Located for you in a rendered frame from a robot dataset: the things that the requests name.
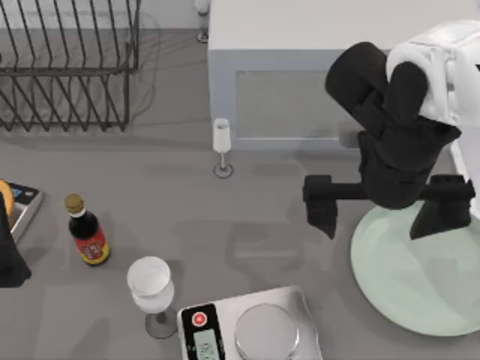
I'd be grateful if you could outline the pale green plate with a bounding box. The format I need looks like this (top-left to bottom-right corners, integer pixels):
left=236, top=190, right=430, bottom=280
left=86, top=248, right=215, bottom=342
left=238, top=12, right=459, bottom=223
left=349, top=205, right=480, bottom=338

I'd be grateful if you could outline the silver scale with red button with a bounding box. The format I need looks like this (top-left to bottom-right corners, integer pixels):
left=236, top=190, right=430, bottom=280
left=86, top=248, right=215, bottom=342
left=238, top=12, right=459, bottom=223
left=176, top=285, right=324, bottom=360

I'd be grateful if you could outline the clear champagne flute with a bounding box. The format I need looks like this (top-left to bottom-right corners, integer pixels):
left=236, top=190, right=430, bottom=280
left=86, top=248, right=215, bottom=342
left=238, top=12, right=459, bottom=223
left=211, top=117, right=235, bottom=179

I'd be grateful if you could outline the large clear wine glass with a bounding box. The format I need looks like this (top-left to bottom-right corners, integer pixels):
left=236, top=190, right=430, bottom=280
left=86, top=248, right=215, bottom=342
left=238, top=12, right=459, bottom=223
left=126, top=256, right=179, bottom=339

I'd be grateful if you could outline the dark sauce bottle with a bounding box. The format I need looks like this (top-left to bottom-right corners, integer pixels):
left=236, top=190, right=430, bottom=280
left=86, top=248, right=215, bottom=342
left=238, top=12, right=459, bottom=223
left=63, top=192, right=112, bottom=268

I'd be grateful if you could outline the small clear wine glass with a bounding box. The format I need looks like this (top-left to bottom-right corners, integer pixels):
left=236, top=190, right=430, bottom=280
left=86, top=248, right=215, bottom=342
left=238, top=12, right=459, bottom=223
left=193, top=0, right=212, bottom=44

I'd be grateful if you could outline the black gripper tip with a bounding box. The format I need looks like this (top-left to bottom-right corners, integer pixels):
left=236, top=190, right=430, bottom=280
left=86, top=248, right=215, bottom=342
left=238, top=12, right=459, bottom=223
left=0, top=193, right=33, bottom=290

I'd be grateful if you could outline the yellow round object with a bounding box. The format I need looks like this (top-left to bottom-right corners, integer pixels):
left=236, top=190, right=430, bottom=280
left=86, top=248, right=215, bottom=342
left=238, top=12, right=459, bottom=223
left=0, top=179, right=17, bottom=223

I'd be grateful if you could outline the dark wire dish rack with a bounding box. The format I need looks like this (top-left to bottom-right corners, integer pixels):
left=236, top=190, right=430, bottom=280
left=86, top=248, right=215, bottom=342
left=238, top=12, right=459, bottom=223
left=0, top=0, right=143, bottom=133

